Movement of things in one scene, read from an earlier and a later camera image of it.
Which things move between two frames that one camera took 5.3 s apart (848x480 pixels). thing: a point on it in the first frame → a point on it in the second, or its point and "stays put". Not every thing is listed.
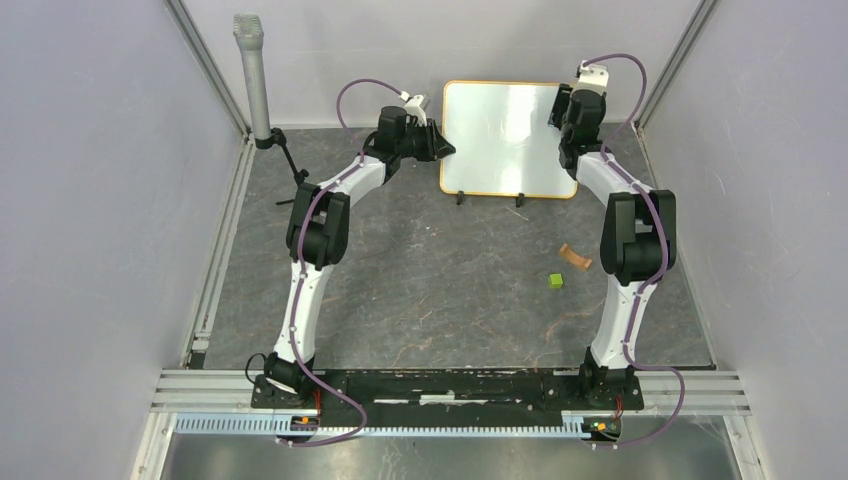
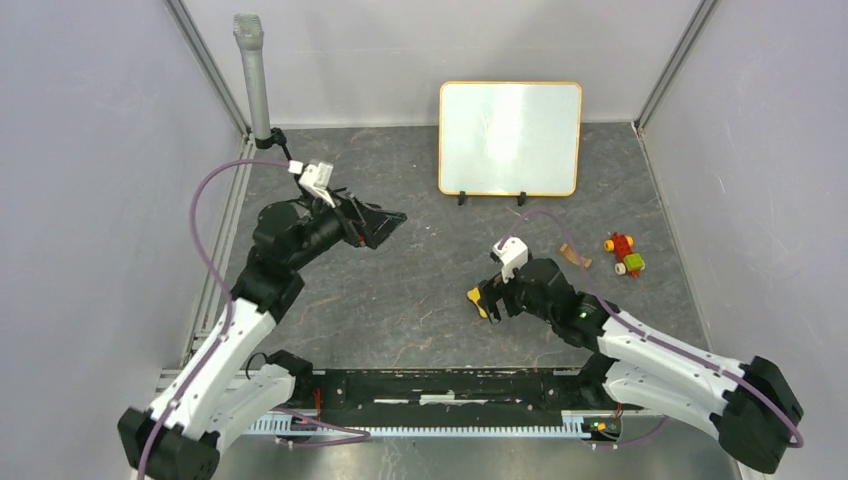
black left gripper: x=435 y=147 → x=369 y=224
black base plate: x=447 y=397 stays put
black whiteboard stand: x=519 y=199 stays put
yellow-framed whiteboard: x=503 y=140 stays put
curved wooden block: x=578 y=259 stays put
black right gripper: x=560 y=105 → x=491 y=290
